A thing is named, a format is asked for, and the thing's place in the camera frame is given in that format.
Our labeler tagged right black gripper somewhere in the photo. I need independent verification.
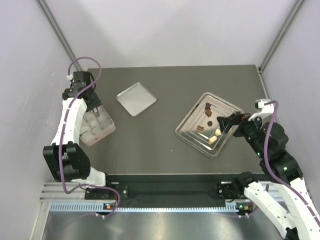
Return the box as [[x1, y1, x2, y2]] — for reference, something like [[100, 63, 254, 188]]
[[216, 110, 267, 158]]

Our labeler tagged white chocolate piece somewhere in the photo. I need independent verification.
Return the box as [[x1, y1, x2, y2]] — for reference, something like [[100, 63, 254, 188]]
[[215, 129, 222, 136]]

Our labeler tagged white chocolate block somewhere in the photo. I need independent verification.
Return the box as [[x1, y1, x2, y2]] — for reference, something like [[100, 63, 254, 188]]
[[208, 135, 218, 144]]

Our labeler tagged brown layered square chocolate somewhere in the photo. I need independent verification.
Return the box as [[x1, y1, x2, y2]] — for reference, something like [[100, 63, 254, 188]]
[[196, 125, 204, 132]]

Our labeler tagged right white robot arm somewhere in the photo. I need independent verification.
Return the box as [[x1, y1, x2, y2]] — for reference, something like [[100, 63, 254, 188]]
[[217, 111, 320, 240]]

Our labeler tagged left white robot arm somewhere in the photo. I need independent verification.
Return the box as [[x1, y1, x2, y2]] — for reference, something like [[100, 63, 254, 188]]
[[42, 97, 114, 199]]

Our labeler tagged brown cube chocolate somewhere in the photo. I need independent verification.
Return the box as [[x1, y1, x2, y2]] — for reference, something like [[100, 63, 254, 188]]
[[205, 109, 212, 117]]

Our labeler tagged dark heart chocolate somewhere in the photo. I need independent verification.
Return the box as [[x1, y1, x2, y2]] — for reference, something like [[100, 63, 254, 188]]
[[205, 102, 211, 110]]

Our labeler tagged pink tin box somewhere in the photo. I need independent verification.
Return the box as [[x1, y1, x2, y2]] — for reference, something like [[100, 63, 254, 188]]
[[79, 105, 116, 146]]

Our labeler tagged large steel tray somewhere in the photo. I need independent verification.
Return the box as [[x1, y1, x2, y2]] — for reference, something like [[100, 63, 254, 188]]
[[175, 92, 244, 159]]

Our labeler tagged silver tin lid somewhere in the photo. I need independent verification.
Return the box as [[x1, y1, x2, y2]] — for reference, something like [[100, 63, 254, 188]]
[[116, 82, 157, 117]]

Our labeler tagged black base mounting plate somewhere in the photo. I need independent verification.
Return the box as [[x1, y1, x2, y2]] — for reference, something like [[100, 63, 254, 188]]
[[107, 174, 244, 208]]

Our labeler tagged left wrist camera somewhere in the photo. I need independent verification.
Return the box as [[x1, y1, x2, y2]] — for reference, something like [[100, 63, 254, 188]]
[[71, 71, 92, 87]]

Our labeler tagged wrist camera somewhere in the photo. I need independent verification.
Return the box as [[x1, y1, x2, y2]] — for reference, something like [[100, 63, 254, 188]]
[[248, 98, 275, 121], [71, 71, 92, 87]]

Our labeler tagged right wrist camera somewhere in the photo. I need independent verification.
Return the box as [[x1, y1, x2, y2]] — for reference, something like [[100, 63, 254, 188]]
[[248, 98, 275, 121]]

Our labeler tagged aluminium cable duct rail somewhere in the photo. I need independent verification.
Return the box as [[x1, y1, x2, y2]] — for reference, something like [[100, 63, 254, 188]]
[[49, 202, 254, 213]]

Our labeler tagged left aluminium frame post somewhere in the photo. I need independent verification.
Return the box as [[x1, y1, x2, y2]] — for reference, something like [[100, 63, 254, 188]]
[[35, 0, 76, 62]]

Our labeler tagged aluminium frame post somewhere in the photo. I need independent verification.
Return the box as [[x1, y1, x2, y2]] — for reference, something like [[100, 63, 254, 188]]
[[35, 0, 76, 62], [257, 0, 306, 75]]

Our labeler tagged right aluminium frame post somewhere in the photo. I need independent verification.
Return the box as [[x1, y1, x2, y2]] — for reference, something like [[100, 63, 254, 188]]
[[257, 0, 306, 75]]

